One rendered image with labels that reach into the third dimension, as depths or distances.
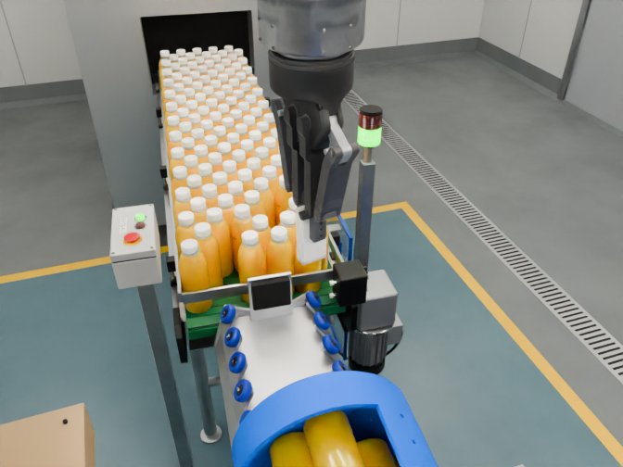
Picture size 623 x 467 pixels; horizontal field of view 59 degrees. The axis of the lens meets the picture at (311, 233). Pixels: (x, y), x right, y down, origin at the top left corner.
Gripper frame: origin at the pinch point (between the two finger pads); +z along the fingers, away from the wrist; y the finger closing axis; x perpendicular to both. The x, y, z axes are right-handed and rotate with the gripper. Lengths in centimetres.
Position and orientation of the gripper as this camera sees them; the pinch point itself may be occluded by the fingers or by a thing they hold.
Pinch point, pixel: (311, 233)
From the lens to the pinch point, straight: 59.9
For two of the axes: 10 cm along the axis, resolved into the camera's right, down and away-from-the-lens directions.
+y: 4.9, 5.3, -6.9
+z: 0.0, 7.9, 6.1
